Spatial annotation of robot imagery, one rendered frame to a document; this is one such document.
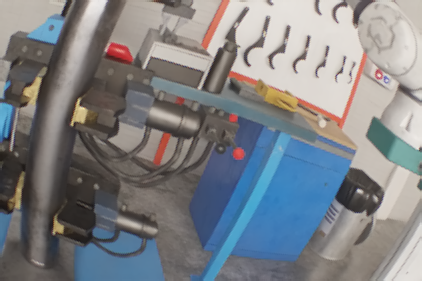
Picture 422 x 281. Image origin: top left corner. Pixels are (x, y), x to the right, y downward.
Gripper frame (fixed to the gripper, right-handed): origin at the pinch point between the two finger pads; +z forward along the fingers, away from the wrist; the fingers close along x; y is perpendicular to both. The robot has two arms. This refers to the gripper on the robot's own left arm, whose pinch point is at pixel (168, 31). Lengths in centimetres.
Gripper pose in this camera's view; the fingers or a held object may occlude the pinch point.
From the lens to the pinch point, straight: 181.2
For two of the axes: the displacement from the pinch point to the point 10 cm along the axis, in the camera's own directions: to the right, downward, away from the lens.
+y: -2.0, -3.6, 9.1
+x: -9.1, -2.8, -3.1
